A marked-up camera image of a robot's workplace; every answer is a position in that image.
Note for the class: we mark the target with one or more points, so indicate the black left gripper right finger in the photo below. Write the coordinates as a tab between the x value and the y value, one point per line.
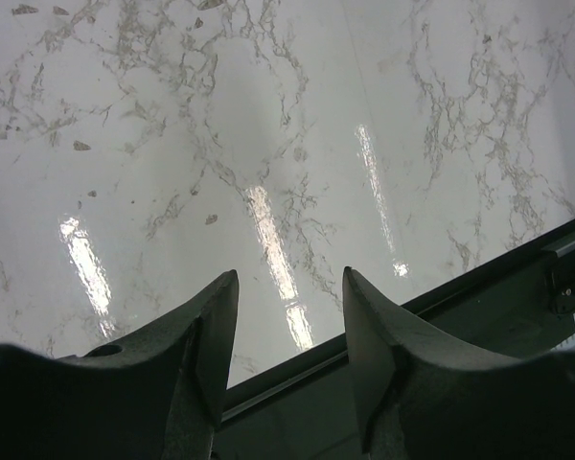
422	393

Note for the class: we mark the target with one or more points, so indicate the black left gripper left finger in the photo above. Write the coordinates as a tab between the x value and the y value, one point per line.
156	393

